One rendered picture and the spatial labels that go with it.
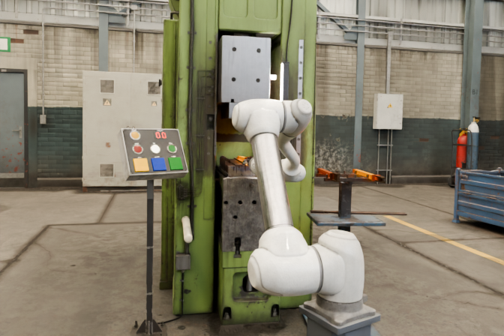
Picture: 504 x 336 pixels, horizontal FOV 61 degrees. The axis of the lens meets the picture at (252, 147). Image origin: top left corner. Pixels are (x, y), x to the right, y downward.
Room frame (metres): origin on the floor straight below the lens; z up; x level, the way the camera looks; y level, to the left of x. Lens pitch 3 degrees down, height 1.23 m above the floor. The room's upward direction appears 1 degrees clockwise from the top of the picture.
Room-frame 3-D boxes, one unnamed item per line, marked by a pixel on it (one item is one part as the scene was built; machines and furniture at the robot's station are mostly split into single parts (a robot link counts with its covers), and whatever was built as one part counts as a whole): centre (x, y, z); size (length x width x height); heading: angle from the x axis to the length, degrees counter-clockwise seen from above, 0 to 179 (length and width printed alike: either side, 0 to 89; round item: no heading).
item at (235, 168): (2.81, 0.08, 0.96); 0.42 x 0.20 x 0.09; 11
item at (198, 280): (2.91, 0.40, 1.15); 0.44 x 0.26 x 2.30; 11
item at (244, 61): (2.82, 0.04, 1.56); 0.42 x 0.39 x 0.40; 11
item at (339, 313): (1.46, -0.33, 0.63); 0.22 x 0.18 x 0.06; 123
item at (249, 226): (2.83, 0.03, 0.69); 0.56 x 0.38 x 0.45; 11
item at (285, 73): (2.78, -0.22, 1.83); 0.07 x 0.04 x 0.90; 101
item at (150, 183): (2.43, 0.58, 0.54); 0.04 x 0.04 x 1.08; 11
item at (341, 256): (1.44, -0.30, 0.77); 0.18 x 0.16 x 0.22; 106
